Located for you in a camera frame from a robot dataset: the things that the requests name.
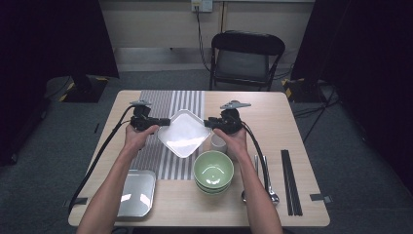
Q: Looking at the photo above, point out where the white square plate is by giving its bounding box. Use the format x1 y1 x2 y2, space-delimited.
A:
116 169 157 218
157 109 212 159

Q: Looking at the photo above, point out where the black stand base striped tape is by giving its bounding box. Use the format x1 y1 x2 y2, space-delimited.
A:
282 77 329 104
58 73 110 104

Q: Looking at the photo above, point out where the white ribbed cup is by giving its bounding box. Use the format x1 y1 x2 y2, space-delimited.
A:
210 134 228 154

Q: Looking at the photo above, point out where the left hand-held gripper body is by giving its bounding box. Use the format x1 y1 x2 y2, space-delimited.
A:
130 99 161 133

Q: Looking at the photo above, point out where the black floor cable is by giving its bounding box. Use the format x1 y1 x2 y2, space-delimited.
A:
302 85 337 144
292 97 341 119

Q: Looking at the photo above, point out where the bundle of black chopsticks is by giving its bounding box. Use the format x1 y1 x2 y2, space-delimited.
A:
280 149 304 217

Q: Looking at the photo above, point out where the thin vertical wall pipe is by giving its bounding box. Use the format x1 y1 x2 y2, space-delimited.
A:
220 1 227 33

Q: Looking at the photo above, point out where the person's right hand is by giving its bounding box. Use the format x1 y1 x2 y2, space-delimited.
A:
212 126 249 161

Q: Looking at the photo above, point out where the left hand-held gripper cable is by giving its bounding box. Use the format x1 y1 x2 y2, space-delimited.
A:
67 105 135 214

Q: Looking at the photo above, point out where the dark curtain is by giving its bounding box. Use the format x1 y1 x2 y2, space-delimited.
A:
0 0 120 167
289 0 413 196

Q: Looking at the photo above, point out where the person's left hand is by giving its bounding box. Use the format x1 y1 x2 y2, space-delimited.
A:
124 124 160 154

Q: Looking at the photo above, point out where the hand-held gripper cable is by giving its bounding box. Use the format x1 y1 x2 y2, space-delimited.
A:
242 121 272 196
67 105 135 214

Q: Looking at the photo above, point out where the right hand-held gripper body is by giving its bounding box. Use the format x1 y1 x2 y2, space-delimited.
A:
213 100 252 136

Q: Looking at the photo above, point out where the black wall socket cable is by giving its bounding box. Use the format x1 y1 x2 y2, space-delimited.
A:
194 5 212 73

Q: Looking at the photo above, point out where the grey striped placemat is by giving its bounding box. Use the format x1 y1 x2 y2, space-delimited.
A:
130 90 206 181

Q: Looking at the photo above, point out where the black folding chair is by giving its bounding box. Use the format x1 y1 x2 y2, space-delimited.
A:
208 29 286 92

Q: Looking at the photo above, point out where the right hand-held gripper cable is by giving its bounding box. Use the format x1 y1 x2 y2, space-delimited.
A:
242 121 272 196

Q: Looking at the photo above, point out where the white wall socket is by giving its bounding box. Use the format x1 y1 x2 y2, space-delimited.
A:
190 0 214 14

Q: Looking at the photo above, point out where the dark grey tape strip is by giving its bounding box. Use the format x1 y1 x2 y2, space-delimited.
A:
310 193 333 205
62 197 89 208

